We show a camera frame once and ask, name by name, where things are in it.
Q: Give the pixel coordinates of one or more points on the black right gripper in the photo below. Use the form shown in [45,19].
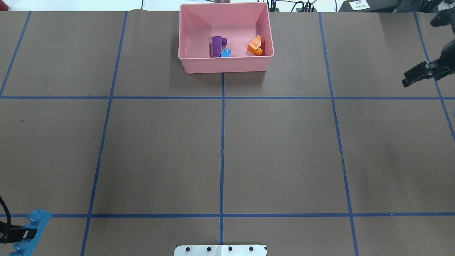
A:
[447,57]

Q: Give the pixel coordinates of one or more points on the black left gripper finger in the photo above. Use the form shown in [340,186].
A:
[15,233]

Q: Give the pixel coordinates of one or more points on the long blue toy block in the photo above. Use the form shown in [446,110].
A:
[38,219]

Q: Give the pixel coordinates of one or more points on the orange sloped toy block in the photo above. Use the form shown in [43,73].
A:
[255,46]

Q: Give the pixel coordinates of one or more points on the small blue toy block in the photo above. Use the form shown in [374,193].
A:
[226,53]

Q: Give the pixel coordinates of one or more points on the purple sloped toy block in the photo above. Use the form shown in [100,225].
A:
[217,45]

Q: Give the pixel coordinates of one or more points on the black box with label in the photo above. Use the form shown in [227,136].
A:
[359,6]

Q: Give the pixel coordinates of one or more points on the pink plastic box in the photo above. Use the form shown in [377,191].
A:
[239,23]

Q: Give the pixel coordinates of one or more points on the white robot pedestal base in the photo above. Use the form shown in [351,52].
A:
[221,250]

